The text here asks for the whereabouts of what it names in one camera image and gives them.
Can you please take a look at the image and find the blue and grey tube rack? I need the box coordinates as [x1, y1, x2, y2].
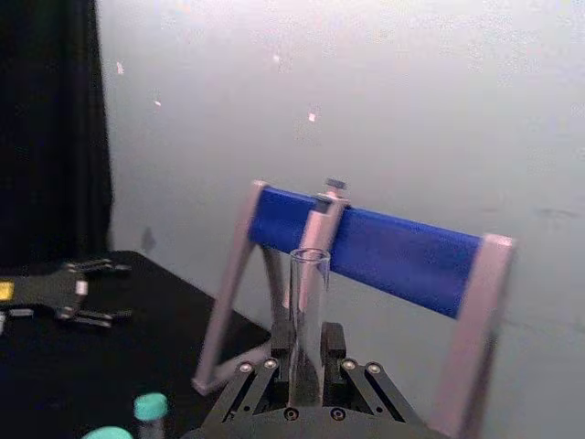
[191, 178, 519, 436]

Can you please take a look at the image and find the black curtain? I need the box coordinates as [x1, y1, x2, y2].
[0, 0, 114, 272]

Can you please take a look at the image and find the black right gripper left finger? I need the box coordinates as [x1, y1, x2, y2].
[204, 319, 294, 424]

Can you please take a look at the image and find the teal capped plastic tube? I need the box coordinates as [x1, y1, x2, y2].
[133, 392, 170, 439]
[83, 425, 136, 439]

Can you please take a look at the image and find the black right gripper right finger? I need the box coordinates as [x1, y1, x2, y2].
[321, 321, 409, 424]

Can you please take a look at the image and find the clear glass test tube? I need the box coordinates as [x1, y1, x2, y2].
[288, 247, 332, 409]

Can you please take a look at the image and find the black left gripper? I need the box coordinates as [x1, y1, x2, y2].
[0, 258, 133, 328]

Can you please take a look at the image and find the black table cloth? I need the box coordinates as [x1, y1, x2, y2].
[0, 250, 271, 439]

